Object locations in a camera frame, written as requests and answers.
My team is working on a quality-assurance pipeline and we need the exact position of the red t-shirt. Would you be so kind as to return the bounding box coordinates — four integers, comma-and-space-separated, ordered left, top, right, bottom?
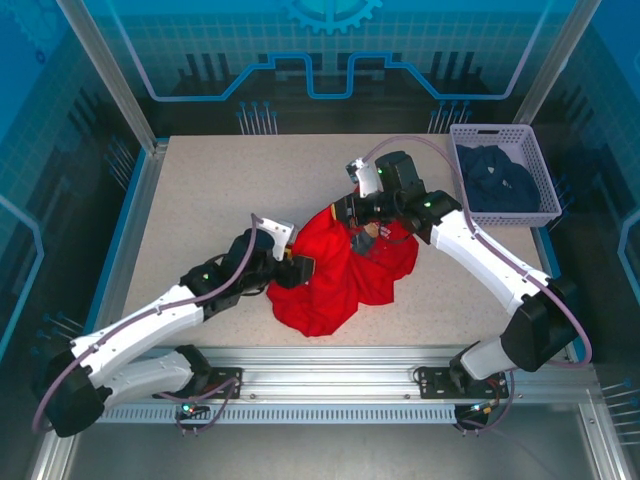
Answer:
265, 187, 420, 339

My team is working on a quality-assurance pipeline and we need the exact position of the navy blue garment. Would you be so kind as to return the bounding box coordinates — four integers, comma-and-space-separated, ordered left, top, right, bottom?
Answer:
458, 144, 542, 214

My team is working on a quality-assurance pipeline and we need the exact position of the aluminium table side beam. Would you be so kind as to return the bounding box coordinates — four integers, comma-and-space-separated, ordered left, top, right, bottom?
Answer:
82, 141, 171, 364

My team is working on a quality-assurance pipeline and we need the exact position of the white perforated plastic basket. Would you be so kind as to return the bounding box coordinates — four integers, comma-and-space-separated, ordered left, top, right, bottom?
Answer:
448, 123, 564, 229

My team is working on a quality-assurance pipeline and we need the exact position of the small circuit board with LED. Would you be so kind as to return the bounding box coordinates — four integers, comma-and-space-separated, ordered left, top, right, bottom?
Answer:
457, 401, 501, 419
174, 399, 211, 420

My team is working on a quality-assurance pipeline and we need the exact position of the blue table edge trim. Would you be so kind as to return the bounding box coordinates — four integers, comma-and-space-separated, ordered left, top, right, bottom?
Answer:
532, 227, 590, 364

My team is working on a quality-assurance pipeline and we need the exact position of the aluminium mounting rail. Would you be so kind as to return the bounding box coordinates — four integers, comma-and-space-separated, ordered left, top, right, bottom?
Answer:
64, 344, 596, 407

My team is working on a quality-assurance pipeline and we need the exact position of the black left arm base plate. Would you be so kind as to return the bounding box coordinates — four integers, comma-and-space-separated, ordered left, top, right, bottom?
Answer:
204, 366, 245, 401

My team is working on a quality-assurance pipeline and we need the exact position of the slotted grey cable duct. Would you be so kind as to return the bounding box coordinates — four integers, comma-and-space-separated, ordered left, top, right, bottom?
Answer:
97, 404, 459, 425

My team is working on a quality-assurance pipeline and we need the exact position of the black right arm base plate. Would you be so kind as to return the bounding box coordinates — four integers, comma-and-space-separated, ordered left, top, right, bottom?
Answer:
415, 366, 511, 401

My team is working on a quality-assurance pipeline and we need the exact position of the aluminium frame post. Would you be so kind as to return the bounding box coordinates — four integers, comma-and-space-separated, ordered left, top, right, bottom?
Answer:
55, 0, 169, 156
514, 0, 606, 126

